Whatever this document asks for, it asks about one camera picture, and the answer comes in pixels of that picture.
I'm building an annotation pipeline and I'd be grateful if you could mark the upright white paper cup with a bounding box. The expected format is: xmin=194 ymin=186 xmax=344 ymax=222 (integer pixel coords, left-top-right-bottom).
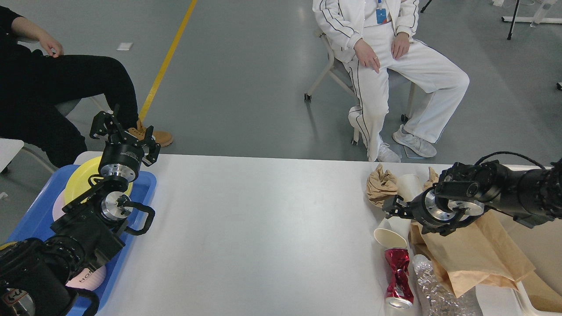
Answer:
xmin=396 ymin=174 xmax=424 ymax=202

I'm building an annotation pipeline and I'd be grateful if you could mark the cream plastic bin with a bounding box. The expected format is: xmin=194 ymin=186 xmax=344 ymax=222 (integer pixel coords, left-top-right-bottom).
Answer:
xmin=496 ymin=164 xmax=562 ymax=315

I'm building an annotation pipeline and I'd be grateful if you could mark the white office chair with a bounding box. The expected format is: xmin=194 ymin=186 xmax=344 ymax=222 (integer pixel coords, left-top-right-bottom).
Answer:
xmin=304 ymin=29 xmax=416 ymax=123

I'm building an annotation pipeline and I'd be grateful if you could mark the blue plastic tray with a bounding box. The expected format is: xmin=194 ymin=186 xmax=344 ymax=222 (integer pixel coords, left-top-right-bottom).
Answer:
xmin=7 ymin=165 xmax=157 ymax=316

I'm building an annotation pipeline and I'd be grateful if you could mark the pink plate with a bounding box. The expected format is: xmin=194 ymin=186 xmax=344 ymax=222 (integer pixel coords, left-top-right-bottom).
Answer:
xmin=52 ymin=191 xmax=66 ymax=221

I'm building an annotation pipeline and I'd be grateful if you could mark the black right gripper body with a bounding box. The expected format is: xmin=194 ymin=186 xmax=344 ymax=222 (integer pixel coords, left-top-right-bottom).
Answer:
xmin=410 ymin=189 xmax=459 ymax=236

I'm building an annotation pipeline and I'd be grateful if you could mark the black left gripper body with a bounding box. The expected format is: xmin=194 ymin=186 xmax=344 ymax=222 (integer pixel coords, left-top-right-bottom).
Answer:
xmin=98 ymin=143 xmax=144 ymax=182

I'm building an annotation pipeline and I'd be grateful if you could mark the brown paper sheet right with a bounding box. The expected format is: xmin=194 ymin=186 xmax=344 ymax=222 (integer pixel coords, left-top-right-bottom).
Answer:
xmin=410 ymin=212 xmax=535 ymax=297

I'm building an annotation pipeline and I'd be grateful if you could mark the person in white tracksuit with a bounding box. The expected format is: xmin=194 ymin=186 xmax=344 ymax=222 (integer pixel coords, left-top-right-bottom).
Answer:
xmin=312 ymin=0 xmax=470 ymax=163

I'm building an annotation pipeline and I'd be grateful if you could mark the pink ribbed mug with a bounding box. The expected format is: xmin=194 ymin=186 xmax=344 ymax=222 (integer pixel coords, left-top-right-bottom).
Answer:
xmin=66 ymin=266 xmax=107 ymax=291

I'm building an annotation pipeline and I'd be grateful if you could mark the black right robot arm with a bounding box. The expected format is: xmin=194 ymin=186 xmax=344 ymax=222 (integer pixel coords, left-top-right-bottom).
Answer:
xmin=382 ymin=156 xmax=562 ymax=236

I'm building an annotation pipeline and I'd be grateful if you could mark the white side table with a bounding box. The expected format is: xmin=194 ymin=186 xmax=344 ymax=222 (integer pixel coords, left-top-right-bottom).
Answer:
xmin=0 ymin=138 xmax=24 ymax=172

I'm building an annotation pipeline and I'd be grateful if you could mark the crumpled clear plastic wrap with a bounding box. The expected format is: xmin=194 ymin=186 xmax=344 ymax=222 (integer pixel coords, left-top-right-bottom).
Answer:
xmin=410 ymin=255 xmax=483 ymax=316

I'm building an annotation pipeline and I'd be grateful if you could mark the person in black trousers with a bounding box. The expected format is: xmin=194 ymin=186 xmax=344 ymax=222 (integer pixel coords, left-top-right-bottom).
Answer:
xmin=0 ymin=7 xmax=146 ymax=168

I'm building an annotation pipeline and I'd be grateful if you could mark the yellow plate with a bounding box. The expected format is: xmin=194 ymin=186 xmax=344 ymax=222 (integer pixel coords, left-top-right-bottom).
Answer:
xmin=64 ymin=156 xmax=133 ymax=205

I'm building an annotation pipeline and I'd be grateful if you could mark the brown paper bag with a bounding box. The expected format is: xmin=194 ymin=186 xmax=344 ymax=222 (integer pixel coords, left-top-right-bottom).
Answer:
xmin=522 ymin=272 xmax=562 ymax=314

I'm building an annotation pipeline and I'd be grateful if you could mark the crumpled brown paper ball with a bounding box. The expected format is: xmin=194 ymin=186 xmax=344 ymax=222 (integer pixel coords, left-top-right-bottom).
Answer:
xmin=366 ymin=164 xmax=399 ymax=208

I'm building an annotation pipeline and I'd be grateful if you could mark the white paper cup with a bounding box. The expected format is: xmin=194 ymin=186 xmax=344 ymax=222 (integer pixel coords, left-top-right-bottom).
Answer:
xmin=373 ymin=216 xmax=411 ymax=249
xmin=396 ymin=174 xmax=424 ymax=202

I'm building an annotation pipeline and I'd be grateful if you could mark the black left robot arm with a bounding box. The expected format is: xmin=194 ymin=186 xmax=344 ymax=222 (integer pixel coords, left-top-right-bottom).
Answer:
xmin=0 ymin=111 xmax=161 ymax=316

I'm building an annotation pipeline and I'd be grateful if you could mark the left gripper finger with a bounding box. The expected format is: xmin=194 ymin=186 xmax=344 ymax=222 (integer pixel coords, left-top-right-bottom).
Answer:
xmin=139 ymin=126 xmax=161 ymax=166
xmin=90 ymin=111 xmax=132 ymax=144

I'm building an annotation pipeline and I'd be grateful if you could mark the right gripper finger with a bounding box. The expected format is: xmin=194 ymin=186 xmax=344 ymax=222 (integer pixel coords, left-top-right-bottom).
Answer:
xmin=382 ymin=195 xmax=415 ymax=220

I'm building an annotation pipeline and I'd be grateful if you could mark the crushed red soda can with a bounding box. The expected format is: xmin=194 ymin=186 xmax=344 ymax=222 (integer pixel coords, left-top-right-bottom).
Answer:
xmin=385 ymin=248 xmax=414 ymax=310

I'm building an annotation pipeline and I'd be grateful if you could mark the crumpled brown paper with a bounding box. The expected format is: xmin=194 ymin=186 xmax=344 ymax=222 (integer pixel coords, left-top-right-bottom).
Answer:
xmin=423 ymin=166 xmax=440 ymax=190

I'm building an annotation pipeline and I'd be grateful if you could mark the white stand base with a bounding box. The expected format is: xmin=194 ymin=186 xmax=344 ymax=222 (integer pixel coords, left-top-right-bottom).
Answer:
xmin=501 ymin=0 xmax=562 ymax=40

